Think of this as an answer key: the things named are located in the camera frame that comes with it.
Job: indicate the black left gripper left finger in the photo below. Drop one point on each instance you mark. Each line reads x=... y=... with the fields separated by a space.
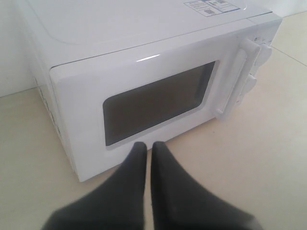
x=116 y=204

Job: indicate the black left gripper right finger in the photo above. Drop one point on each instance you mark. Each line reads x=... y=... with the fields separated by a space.
x=179 y=202

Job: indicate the white microwave door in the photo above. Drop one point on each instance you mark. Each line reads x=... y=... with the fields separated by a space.
x=145 y=94

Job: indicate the white microwave oven body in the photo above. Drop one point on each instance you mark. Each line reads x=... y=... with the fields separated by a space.
x=59 y=32

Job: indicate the lower white control knob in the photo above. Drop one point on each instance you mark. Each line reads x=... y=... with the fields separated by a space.
x=249 y=84

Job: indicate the white control knob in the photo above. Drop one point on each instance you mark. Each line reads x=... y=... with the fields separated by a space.
x=249 y=84
x=264 y=55

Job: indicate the upper white control knob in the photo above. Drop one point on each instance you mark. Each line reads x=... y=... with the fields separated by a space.
x=264 y=55

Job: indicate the blue white label sticker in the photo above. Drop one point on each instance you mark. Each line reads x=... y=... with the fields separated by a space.
x=221 y=5

